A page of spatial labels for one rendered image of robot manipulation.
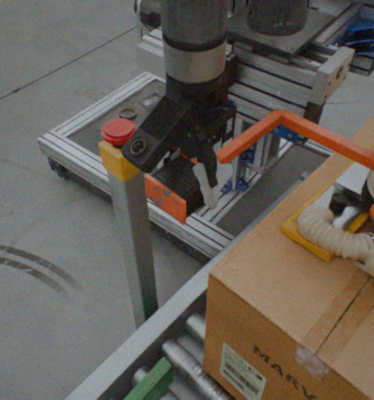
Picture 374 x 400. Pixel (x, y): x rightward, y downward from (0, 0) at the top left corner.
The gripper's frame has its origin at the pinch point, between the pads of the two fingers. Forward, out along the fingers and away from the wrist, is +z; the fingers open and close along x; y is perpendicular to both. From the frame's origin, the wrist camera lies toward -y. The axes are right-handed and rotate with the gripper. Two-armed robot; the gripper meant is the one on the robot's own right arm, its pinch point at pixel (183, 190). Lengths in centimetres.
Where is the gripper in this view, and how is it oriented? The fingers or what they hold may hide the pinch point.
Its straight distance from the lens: 67.4
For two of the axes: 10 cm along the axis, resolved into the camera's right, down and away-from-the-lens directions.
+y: 6.9, -5.4, 4.9
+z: 0.0, 6.8, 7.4
